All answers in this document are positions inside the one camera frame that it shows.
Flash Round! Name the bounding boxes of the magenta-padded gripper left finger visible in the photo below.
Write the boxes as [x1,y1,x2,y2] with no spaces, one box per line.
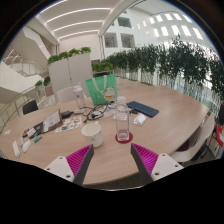
[44,143,95,187]

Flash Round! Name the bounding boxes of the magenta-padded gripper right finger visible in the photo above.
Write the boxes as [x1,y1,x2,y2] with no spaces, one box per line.
[130,142,185,184]

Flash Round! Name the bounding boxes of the clear plastic water bottle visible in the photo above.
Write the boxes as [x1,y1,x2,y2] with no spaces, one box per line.
[114,95,131,142]

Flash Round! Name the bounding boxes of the flat round red coaster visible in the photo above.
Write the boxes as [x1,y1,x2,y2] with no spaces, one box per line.
[114,131,134,145]

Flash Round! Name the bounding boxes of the white cup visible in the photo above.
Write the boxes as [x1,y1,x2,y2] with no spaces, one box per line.
[80,121,104,148]

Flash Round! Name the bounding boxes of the colourful sticker sheet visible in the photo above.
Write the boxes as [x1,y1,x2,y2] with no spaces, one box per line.
[54,115,83,134]

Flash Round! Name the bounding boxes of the small white packet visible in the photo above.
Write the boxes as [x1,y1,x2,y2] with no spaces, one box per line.
[133,113,148,126]

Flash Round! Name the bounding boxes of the small teal white tube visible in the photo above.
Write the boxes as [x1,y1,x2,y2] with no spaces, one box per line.
[32,134,43,144]

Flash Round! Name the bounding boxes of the black power adapter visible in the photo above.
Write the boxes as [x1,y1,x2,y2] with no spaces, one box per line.
[60,110,75,119]

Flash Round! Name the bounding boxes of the open notebook with paper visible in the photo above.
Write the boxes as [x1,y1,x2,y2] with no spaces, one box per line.
[33,108,64,134]

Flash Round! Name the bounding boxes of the dark blue keyboard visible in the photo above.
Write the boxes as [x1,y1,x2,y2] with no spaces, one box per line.
[126,100,160,118]

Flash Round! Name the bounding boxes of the white chair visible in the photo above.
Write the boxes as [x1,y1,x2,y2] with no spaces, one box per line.
[169,113,217,164]
[55,85,81,104]

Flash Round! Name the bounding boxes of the small white box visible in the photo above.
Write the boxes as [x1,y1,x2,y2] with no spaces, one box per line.
[26,127,37,138]

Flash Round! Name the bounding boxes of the clear lidded tumbler bottle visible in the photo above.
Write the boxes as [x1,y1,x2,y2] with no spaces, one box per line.
[73,82,87,111]

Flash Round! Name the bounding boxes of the black chair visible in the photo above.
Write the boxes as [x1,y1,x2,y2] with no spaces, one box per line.
[22,99,39,116]

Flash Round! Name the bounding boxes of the green tote bag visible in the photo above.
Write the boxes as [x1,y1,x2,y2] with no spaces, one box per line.
[84,73,119,106]

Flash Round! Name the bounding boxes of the brown planter with plants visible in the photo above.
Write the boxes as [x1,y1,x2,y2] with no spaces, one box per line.
[34,75,54,98]

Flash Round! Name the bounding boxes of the white cabinet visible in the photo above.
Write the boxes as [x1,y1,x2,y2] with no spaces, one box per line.
[47,52,94,103]

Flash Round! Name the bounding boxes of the wooden handrail glass railing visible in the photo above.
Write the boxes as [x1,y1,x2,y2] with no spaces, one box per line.
[0,84,41,131]

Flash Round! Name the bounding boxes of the row of green hedge plants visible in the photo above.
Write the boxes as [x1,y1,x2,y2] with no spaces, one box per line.
[92,36,224,111]

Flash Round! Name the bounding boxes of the green plants atop cabinet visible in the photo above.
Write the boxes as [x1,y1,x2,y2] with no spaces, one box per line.
[46,46,92,66]

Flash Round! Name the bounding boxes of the ceiling light strips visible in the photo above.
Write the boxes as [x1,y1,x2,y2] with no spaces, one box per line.
[36,0,113,41]

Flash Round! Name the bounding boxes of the black cable tangle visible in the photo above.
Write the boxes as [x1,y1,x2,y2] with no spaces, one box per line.
[81,103,116,124]

